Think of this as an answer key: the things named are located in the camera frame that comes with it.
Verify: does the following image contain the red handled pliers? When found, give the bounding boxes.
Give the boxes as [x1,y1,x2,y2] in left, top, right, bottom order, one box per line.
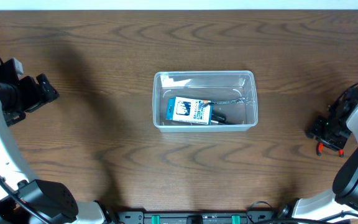
[316,142,344,157]

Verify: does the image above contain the silver ring wrench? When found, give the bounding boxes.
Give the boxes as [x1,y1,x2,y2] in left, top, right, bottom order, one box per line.
[203,97,246,107]

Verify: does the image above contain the yellow black screwdriver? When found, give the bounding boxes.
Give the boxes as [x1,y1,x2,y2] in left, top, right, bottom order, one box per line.
[211,111,227,123]

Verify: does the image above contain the small steel claw hammer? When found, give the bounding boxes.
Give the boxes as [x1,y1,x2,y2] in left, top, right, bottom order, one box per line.
[211,120,236,125]

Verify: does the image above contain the clear plastic storage container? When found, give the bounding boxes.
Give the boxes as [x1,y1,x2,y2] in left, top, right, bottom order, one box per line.
[152,70,259,133]

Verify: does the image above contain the blue white cardboard box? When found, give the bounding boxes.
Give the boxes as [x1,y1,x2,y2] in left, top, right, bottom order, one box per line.
[165,96,212,125]

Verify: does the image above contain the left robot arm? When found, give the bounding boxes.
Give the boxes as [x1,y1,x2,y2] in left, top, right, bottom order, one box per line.
[0,58,117,223]

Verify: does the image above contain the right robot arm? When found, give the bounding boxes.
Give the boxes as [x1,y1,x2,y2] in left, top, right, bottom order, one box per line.
[278,86,358,223]

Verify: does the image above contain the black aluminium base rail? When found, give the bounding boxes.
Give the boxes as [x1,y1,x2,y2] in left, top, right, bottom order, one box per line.
[116,208,351,224]

